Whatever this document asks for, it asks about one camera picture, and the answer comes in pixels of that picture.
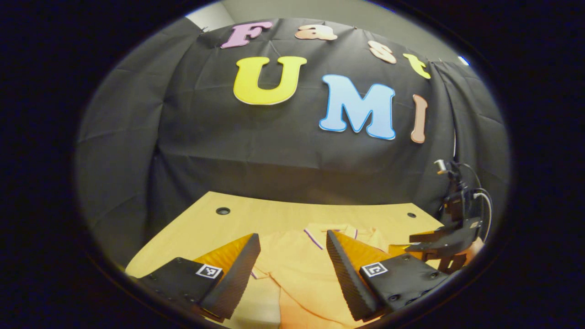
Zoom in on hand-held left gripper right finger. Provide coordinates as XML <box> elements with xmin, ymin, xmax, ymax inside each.
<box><xmin>326</xmin><ymin>229</ymin><xmax>452</xmax><ymax>322</ymax></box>

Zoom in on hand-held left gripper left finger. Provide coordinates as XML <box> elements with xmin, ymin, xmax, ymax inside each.
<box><xmin>129</xmin><ymin>233</ymin><xmax>262</xmax><ymax>323</ymax></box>

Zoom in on orange T-shirt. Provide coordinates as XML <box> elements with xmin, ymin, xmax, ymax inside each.
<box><xmin>250</xmin><ymin>223</ymin><xmax>432</xmax><ymax>329</ymax></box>

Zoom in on black backdrop cloth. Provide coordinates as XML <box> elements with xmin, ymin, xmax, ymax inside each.
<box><xmin>75</xmin><ymin>18</ymin><xmax>510</xmax><ymax>270</ymax></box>

